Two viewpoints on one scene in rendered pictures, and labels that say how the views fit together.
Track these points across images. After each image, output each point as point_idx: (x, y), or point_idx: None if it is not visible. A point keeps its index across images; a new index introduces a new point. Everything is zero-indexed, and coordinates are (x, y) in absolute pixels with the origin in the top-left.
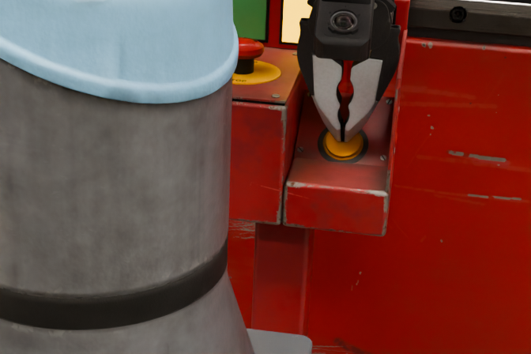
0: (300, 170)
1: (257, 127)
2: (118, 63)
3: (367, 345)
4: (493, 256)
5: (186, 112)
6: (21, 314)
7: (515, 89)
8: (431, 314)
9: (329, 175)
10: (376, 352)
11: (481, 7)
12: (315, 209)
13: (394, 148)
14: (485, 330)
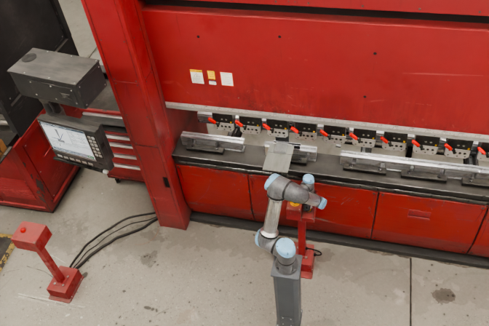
0: (303, 214)
1: (297, 212)
2: (289, 256)
3: (316, 216)
4: (335, 207)
5: (292, 256)
6: (283, 265)
7: (335, 190)
8: (326, 213)
9: (306, 215)
10: (318, 217)
11: (330, 181)
12: (305, 220)
13: (315, 209)
14: (335, 215)
